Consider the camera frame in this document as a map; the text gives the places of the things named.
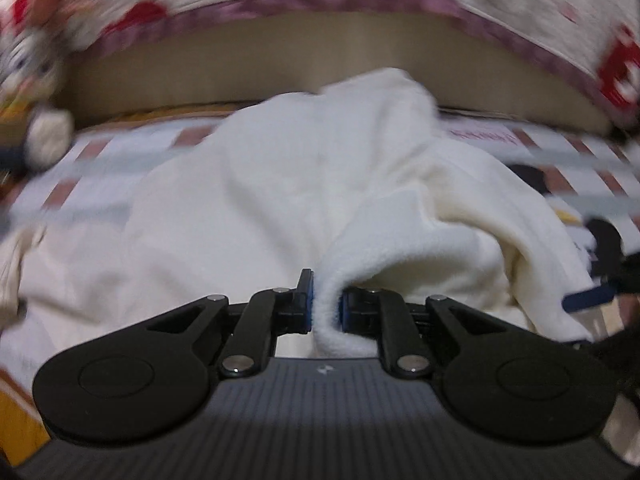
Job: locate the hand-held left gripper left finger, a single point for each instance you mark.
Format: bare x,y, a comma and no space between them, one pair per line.
310,305

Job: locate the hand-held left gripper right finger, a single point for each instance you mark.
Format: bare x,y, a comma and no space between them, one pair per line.
344,310

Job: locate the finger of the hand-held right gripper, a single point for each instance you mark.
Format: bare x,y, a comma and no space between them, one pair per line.
620,360
590,298

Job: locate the white fleece garment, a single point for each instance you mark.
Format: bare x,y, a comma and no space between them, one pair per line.
275,185

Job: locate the striped printed bed sheet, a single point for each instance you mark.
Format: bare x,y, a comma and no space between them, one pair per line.
125,145

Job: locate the grey stuffed toy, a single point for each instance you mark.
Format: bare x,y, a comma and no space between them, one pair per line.
45,130

